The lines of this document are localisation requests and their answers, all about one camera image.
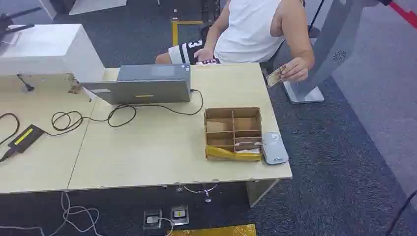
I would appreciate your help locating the person's right hand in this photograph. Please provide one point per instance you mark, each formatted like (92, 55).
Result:
(203, 54)

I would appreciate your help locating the person's left hand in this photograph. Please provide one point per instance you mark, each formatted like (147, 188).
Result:
(295, 70)

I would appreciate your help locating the printed card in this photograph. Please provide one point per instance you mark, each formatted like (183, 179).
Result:
(274, 77)
(249, 143)

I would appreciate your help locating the yellow floor tape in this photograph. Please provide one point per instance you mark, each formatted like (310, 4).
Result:
(174, 32)

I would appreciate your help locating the grey kiosk stand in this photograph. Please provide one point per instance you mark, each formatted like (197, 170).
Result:
(335, 42)

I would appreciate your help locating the person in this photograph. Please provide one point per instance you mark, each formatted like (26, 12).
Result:
(247, 32)

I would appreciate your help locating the black pole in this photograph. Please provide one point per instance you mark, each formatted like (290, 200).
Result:
(315, 19)

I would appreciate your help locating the grey laptop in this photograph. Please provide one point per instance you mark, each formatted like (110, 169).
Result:
(146, 91)

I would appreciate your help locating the wooden divided card box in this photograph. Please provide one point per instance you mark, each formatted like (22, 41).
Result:
(246, 124)

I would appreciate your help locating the white card reader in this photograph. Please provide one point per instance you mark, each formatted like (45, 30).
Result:
(274, 148)

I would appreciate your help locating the printed card in box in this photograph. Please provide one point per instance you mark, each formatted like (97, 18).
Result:
(249, 143)

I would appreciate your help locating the white card in box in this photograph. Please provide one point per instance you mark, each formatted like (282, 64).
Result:
(249, 151)

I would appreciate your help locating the yellow tape strip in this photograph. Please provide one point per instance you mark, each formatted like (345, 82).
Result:
(228, 153)

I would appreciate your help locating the white furniture panel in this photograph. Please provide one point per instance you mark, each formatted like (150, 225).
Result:
(94, 5)

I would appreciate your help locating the red barrier strip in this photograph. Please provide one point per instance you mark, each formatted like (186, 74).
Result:
(404, 13)

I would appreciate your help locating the pale desk leg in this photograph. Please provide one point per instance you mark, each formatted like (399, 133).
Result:
(259, 192)

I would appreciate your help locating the white cabinet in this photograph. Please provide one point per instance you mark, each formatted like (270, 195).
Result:
(49, 49)

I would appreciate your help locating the chipped pale wooden board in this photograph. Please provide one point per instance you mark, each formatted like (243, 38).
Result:
(49, 84)

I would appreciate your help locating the steel floor socket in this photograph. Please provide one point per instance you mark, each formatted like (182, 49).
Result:
(179, 215)
(152, 220)

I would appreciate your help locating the yellow plastic bag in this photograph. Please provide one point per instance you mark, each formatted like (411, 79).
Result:
(215, 231)

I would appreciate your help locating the small black plug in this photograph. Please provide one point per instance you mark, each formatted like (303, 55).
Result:
(28, 87)

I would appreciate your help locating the black power adapter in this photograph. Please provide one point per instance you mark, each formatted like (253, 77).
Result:
(26, 138)

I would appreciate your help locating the black tripod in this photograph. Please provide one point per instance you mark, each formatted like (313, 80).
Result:
(5, 24)

